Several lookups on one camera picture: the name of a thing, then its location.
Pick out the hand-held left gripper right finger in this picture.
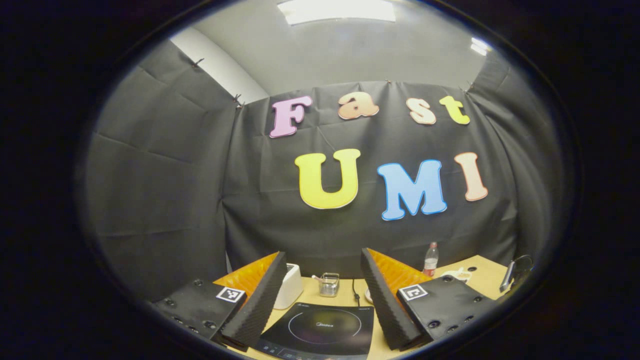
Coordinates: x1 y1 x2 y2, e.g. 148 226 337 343
361 248 503 351

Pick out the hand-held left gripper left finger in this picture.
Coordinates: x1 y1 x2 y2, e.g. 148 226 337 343
150 251 287 350

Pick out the black induction cooktop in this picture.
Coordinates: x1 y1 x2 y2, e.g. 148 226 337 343
255 301 375 360

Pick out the white toaster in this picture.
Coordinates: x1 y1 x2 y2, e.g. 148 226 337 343
273 263 305 311

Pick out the clear red label water bottle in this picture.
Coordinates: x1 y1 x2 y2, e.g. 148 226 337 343
423 242 440 279

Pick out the white condiment dish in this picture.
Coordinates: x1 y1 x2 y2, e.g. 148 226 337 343
442 267 474 284

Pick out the black backdrop cloth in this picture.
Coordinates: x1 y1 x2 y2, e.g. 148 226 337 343
80 39 562 302

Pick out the small ceiling light panel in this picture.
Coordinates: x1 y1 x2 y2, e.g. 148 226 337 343
469 37 494 57

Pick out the large ceiling light panel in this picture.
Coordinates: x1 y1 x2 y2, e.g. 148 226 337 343
277 0 397 26

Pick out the metal wire basket holder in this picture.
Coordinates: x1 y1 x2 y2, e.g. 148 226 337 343
319 272 341 298

